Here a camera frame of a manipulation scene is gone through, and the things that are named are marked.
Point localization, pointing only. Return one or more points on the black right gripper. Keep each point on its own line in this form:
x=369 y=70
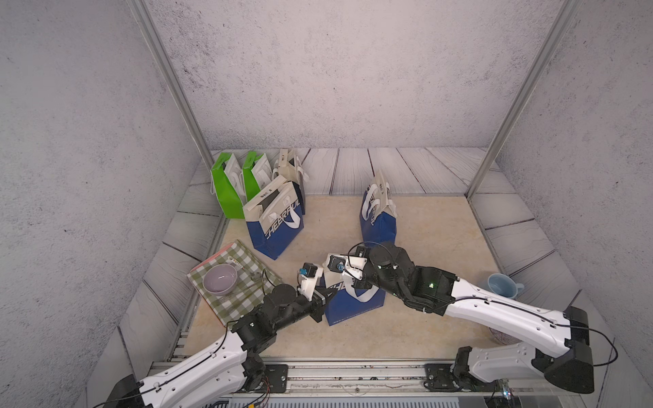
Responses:
x=362 y=283

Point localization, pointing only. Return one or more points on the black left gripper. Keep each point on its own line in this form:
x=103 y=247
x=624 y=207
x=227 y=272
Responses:
x=318 y=303

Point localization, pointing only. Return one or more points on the blue white takeout bag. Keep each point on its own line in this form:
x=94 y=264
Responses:
x=274 y=217

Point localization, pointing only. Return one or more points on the dark navy takeaway bag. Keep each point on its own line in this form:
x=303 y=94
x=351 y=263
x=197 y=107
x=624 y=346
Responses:
x=288 y=165

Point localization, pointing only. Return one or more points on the green white takeout bag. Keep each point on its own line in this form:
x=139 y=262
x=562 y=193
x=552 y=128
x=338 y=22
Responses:
x=256 y=174
x=228 y=187

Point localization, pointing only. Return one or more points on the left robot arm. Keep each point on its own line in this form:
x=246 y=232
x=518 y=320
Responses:
x=232 y=363

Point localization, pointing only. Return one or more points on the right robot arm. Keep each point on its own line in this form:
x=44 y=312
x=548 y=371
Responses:
x=551 y=344

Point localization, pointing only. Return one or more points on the green checkered cloth mat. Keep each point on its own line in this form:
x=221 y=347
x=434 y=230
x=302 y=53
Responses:
x=247 y=294

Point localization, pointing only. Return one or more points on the lilac ceramic bowl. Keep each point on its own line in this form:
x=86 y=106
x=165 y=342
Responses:
x=220 y=279

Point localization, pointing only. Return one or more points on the light blue mug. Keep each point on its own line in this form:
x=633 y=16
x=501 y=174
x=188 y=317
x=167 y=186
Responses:
x=503 y=285

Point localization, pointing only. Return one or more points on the clear glass saucer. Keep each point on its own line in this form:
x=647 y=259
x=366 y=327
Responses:
x=504 y=338

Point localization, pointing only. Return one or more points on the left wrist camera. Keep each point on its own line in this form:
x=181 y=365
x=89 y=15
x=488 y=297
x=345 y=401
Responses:
x=309 y=270

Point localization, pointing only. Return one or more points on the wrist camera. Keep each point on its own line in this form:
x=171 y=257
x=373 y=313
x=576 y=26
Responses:
x=336 y=264
x=309 y=270

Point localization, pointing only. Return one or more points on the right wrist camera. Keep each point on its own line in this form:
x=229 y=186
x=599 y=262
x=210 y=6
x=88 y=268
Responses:
x=336 y=264

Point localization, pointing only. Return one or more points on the metal spoon patterned handle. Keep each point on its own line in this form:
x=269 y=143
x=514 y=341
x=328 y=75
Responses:
x=254 y=275

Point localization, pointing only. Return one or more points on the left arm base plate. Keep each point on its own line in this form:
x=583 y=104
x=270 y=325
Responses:
x=273 y=380

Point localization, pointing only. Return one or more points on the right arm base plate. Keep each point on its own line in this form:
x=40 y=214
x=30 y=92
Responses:
x=444 y=376

